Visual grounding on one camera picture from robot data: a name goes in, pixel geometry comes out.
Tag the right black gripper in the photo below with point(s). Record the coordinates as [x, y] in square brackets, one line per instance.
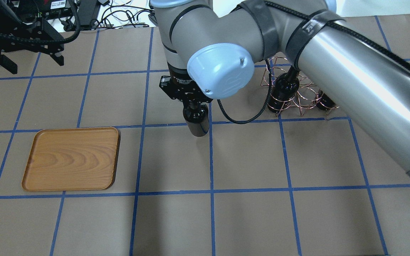
[177, 81]

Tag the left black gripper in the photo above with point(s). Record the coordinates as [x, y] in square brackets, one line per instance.
[30, 32]

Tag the dark wine bottle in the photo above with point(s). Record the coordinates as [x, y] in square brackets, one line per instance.
[196, 115]
[324, 102]
[285, 88]

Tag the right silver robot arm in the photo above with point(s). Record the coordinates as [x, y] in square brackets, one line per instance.
[368, 81]

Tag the wooden serving tray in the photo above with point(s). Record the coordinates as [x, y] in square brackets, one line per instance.
[76, 159]

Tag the large black power brick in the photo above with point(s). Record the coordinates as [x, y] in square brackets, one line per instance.
[153, 19]

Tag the copper wire bottle basket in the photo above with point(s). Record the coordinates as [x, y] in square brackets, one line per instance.
[306, 97]

